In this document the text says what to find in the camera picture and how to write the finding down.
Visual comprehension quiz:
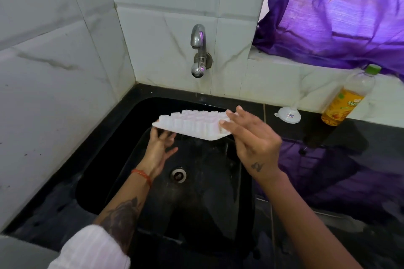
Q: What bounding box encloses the chrome wall faucet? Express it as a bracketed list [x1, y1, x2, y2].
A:
[190, 24, 213, 79]

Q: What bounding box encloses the white plastic funnel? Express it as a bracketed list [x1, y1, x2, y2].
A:
[274, 106, 302, 125]

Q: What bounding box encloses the orange juice bottle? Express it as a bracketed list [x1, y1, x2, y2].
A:
[321, 64, 382, 127]

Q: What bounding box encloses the white ice cube tray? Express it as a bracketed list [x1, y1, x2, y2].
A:
[151, 109, 238, 141]

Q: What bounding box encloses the person's left forearm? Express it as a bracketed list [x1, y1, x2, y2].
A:
[93, 174, 151, 255]

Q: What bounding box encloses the person's right forearm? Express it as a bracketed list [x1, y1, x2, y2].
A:
[257, 171, 364, 269]

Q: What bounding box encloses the orange thread bracelet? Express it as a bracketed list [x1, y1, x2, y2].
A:
[130, 168, 153, 188]

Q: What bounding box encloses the purple curtain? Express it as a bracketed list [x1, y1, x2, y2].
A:
[252, 0, 404, 82]

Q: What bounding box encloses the person's left hand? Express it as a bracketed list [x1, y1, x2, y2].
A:
[136, 127, 179, 182]

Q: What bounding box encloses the black sink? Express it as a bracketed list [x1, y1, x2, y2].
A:
[9, 95, 272, 269]

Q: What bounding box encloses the metal sink drain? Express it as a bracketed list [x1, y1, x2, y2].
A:
[170, 168, 187, 184]

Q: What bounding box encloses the person's right hand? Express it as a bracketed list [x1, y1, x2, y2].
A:
[219, 105, 284, 185]

